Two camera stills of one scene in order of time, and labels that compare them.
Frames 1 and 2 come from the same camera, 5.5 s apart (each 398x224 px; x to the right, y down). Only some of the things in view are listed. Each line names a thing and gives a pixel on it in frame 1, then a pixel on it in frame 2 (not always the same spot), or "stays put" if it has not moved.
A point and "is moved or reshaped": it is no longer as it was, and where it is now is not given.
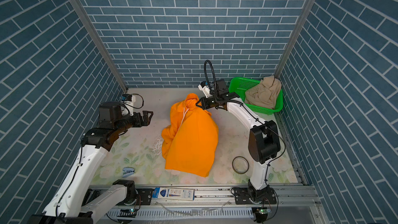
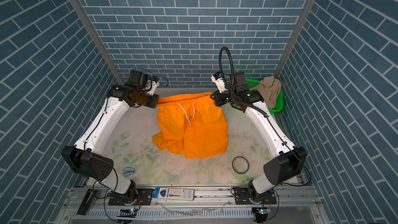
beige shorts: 265,94 stays put
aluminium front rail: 217,197 stays put
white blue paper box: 168,193 stays put
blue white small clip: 127,171 stays put
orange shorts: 189,143 is moved or reshaped
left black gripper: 146,120 → 155,99
